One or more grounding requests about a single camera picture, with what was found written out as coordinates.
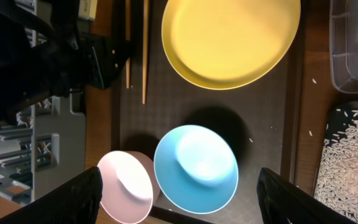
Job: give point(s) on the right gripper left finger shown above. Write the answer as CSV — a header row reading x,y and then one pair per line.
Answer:
x,y
76,201

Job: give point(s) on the light blue bowl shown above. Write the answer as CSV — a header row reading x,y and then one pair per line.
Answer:
x,y
196,169

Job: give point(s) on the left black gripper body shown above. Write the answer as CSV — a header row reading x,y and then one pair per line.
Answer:
x,y
107,57

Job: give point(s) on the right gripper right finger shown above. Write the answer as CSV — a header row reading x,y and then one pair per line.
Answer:
x,y
282,202

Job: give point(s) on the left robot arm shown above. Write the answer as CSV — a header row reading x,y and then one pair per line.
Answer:
x,y
41,59

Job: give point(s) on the yellow round plate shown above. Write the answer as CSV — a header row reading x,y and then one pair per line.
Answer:
x,y
227,44

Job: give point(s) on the dark brown serving tray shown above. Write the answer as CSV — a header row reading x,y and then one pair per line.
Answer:
x,y
252,118

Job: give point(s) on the wooden chopstick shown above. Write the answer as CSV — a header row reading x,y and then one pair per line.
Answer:
x,y
145,49
128,37

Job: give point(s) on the spilled rice food waste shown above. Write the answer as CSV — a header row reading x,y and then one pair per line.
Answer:
x,y
350,168

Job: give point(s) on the white pink-rimmed bowl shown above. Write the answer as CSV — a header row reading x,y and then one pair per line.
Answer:
x,y
130,187

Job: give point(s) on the clear plastic bin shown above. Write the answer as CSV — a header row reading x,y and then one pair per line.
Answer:
x,y
343,35

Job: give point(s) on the black waste tray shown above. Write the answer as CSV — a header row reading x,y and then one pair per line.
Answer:
x,y
331,124

